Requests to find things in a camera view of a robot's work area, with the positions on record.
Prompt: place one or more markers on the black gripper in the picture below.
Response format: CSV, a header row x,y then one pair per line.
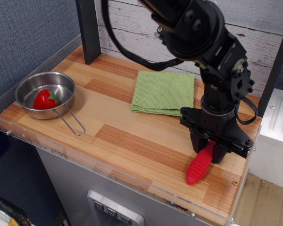
x,y
222,129

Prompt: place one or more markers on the red-handled metal fork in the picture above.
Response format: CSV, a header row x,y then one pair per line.
x,y
200,164

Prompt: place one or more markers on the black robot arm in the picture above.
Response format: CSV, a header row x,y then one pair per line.
x,y
194,30

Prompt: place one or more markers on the white cabinet with metal top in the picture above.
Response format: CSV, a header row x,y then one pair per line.
x,y
266,162

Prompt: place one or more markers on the folded green cloth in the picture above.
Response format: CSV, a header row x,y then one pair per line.
x,y
163,93

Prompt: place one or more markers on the silver dispenser button panel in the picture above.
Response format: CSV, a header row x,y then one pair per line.
x,y
107,211

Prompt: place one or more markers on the red toy strawberry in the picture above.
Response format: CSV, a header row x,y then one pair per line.
x,y
46,99

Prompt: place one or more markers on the small steel saucepan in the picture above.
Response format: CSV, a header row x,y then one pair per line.
x,y
62,85

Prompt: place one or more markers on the yellow and black object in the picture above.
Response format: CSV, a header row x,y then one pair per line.
x,y
12,215

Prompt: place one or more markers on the clear acrylic table guard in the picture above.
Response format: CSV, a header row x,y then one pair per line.
x,y
101,150

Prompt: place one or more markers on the black right frame post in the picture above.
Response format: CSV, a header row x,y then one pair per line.
x,y
271,82

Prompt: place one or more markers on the black frame post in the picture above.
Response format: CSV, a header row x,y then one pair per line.
x,y
271,82
86,12

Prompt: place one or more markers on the black left frame post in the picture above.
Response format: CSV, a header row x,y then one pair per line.
x,y
86,12

